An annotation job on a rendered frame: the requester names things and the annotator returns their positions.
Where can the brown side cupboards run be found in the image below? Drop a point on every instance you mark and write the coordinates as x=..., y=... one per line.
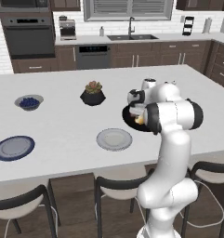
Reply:
x=221, y=66

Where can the window with blinds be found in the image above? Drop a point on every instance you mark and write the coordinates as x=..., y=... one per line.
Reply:
x=129, y=9

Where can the white soap bottle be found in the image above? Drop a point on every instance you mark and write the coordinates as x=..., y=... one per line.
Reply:
x=101, y=32

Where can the black chair with white seat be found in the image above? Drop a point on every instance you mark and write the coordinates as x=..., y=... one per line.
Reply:
x=212, y=172
x=17, y=198
x=116, y=186

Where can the grey plate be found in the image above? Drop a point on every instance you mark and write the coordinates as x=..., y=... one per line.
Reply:
x=114, y=139

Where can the yellow bun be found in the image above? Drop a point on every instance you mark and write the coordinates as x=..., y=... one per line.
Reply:
x=141, y=119

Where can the blue rimmed plate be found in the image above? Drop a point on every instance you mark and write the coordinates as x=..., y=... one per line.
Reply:
x=13, y=148

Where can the microwave oven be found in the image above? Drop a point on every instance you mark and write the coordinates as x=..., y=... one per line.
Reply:
x=23, y=3

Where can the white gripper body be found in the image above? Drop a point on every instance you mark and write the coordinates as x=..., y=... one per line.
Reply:
x=136, y=110

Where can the dark tap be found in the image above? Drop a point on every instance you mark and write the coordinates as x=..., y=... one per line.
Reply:
x=130, y=26

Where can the grey dishwasher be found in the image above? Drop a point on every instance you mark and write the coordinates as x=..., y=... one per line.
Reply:
x=93, y=57

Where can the brown wall cupboard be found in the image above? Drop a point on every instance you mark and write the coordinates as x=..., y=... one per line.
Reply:
x=65, y=4
x=203, y=4

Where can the grey bowl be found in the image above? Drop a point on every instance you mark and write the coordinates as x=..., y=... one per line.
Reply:
x=19, y=100

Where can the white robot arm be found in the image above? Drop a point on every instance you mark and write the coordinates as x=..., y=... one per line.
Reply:
x=175, y=148

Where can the built-in oven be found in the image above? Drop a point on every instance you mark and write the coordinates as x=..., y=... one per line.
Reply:
x=28, y=37

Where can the brown base cupboards run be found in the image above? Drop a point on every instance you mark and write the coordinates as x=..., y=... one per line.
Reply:
x=153, y=55

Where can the silver coffee machine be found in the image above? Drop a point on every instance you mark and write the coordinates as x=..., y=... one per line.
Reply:
x=67, y=29

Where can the steel sink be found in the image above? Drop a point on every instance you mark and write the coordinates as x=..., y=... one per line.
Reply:
x=132, y=37

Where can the succulent in black pot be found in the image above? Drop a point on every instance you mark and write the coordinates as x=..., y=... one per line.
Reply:
x=92, y=94

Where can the paper towel roll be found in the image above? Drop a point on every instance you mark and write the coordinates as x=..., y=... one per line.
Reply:
x=207, y=25

